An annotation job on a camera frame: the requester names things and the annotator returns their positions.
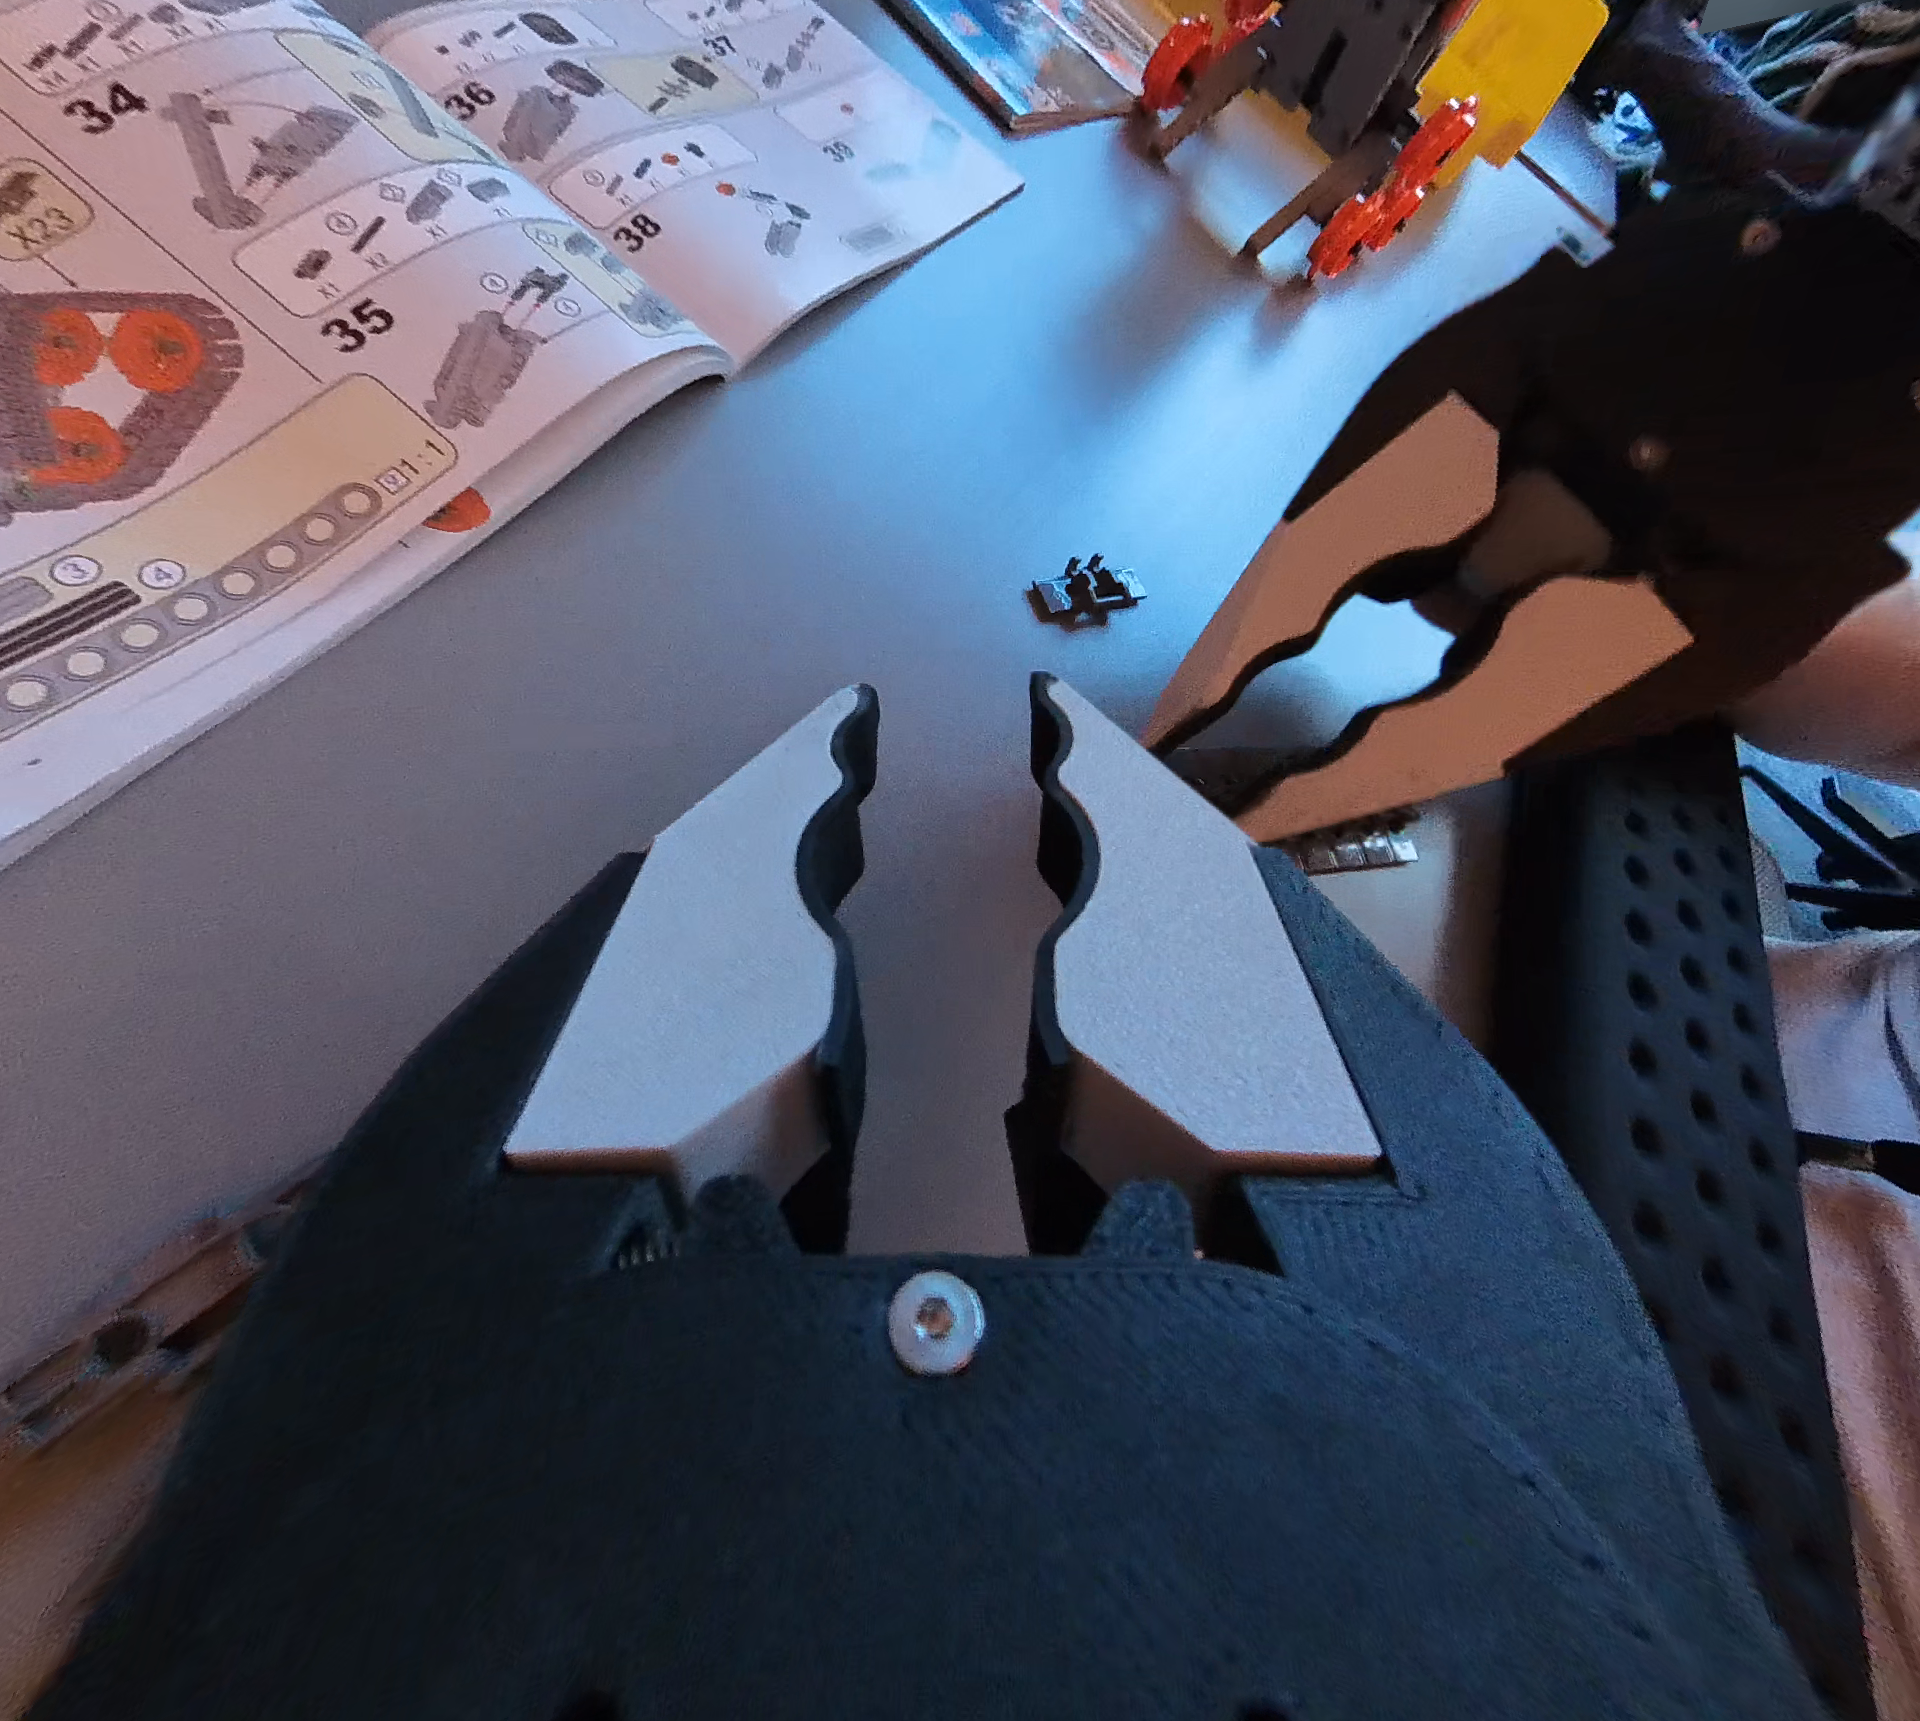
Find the black perforated panel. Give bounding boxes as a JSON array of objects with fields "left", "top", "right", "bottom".
[{"left": 1503, "top": 712, "right": 1876, "bottom": 1721}]

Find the small black track link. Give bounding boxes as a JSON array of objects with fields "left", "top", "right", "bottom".
[{"left": 1029, "top": 548, "right": 1144, "bottom": 631}]

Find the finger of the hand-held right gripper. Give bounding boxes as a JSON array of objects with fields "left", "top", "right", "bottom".
[
  {"left": 1144, "top": 391, "right": 1505, "bottom": 754},
  {"left": 1233, "top": 573, "right": 1697, "bottom": 847}
]

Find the black toy track chain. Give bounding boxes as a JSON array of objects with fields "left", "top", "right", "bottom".
[{"left": 1161, "top": 741, "right": 1420, "bottom": 877}]

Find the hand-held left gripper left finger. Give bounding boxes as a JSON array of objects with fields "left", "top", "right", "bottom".
[{"left": 504, "top": 681, "right": 885, "bottom": 1211}]

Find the open instruction booklet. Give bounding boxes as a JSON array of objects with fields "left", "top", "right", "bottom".
[{"left": 0, "top": 0, "right": 1028, "bottom": 871}]

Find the person's right forearm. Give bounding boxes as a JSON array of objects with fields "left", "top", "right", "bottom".
[{"left": 1726, "top": 582, "right": 1920, "bottom": 764}]

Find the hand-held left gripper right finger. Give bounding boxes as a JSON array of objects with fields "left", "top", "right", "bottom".
[{"left": 1028, "top": 672, "right": 1387, "bottom": 1211}]

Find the grey desk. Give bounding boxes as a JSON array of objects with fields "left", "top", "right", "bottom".
[{"left": 0, "top": 0, "right": 1630, "bottom": 1391}]

